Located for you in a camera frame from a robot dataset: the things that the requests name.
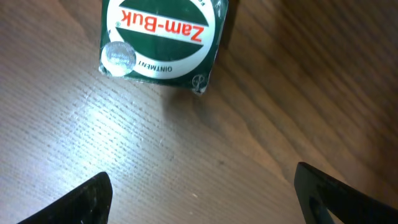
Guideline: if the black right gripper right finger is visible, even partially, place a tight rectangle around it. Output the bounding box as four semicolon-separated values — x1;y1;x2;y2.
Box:
294;162;397;224

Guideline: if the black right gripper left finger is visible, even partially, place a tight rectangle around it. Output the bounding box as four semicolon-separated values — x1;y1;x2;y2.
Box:
20;172;113;224

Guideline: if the dark green round-label packet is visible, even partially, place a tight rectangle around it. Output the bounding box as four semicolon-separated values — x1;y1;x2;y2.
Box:
99;0;229;95

